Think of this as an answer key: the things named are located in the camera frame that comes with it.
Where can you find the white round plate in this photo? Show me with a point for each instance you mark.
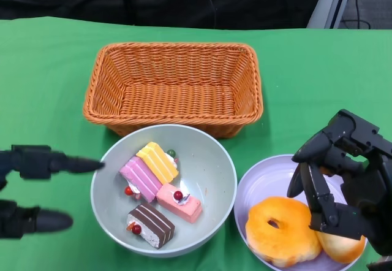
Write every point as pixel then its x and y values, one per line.
pixel 266 179

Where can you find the magenta striped cake slice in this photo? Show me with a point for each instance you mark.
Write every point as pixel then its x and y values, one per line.
pixel 141 176

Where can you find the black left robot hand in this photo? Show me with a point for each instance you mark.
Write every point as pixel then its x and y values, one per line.
pixel 33 160

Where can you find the orange white pumpkin bread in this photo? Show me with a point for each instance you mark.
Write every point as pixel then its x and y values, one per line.
pixel 340 249

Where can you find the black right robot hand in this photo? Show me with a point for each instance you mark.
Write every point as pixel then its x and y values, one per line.
pixel 370 185

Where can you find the yellow cake piece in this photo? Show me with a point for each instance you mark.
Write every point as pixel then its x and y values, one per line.
pixel 157 160

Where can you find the grey metal stand leg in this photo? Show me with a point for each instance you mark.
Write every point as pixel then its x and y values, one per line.
pixel 327 7

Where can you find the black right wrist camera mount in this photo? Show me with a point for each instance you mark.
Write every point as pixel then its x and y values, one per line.
pixel 379 266

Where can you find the pink cake slice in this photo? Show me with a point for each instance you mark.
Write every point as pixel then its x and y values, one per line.
pixel 177 206

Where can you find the orange wicker basket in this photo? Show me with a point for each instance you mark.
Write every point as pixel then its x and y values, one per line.
pixel 177 105

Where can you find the chocolate striped cake slice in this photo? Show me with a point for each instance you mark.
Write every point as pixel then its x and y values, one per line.
pixel 153 225

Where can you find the green tablecloth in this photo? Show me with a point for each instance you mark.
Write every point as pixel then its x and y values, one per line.
pixel 306 84

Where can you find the grey round bowl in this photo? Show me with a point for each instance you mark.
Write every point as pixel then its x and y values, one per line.
pixel 208 166

